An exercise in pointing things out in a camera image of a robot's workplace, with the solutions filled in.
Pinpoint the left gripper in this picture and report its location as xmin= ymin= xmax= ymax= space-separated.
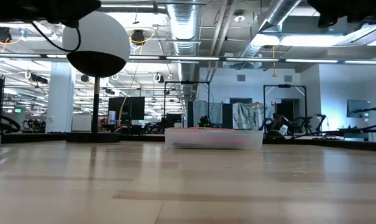
xmin=0 ymin=0 xmax=102 ymax=29

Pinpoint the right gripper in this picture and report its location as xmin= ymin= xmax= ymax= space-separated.
xmin=307 ymin=0 xmax=376 ymax=29

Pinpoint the clear plastic supply box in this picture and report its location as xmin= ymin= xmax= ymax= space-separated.
xmin=164 ymin=128 xmax=264 ymax=150

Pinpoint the white globe table lamp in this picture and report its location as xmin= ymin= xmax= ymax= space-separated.
xmin=62 ymin=11 xmax=131 ymax=144

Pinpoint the black computer monitor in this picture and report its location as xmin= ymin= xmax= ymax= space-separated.
xmin=108 ymin=96 xmax=146 ymax=125

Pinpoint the marbled fabric panel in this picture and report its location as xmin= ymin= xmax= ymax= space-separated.
xmin=193 ymin=100 xmax=223 ymax=129
xmin=232 ymin=101 xmax=276 ymax=130

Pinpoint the black ceiling dome camera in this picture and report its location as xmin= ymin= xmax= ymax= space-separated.
xmin=0 ymin=26 xmax=14 ymax=44
xmin=131 ymin=29 xmax=146 ymax=47

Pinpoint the silver ceiling air duct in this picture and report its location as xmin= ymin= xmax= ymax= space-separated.
xmin=166 ymin=0 xmax=201 ymax=98
xmin=237 ymin=0 xmax=303 ymax=71

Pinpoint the yellow hanging cord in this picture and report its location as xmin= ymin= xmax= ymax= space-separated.
xmin=270 ymin=45 xmax=278 ymax=78

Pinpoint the wall screen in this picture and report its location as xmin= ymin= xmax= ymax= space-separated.
xmin=346 ymin=99 xmax=372 ymax=119

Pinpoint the black looped cable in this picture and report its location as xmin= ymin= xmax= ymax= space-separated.
xmin=0 ymin=111 xmax=22 ymax=133

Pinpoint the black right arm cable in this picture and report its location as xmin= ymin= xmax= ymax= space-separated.
xmin=291 ymin=123 xmax=376 ymax=139

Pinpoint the black aluminium table frame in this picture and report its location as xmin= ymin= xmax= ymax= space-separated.
xmin=0 ymin=132 xmax=376 ymax=152

